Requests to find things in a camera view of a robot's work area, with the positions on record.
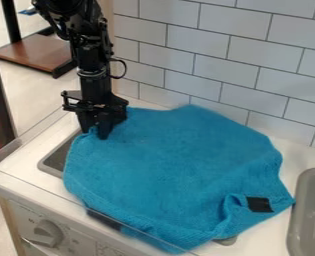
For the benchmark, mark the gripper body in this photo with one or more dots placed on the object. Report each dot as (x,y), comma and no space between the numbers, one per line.
(102,105)

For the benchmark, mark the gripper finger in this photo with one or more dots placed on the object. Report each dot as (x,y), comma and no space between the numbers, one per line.
(86,122)
(106,128)

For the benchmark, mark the blue cloth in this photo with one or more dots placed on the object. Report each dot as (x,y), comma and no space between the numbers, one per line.
(177,173)

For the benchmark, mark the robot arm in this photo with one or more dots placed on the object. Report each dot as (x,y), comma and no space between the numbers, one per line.
(92,50)

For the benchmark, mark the brown wooden board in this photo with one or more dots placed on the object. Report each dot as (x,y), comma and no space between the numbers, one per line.
(37,51)

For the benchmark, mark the black pole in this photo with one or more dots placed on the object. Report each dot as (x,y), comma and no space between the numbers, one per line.
(11,20)

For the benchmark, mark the toy sink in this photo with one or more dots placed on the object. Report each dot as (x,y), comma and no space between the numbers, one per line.
(310,213)

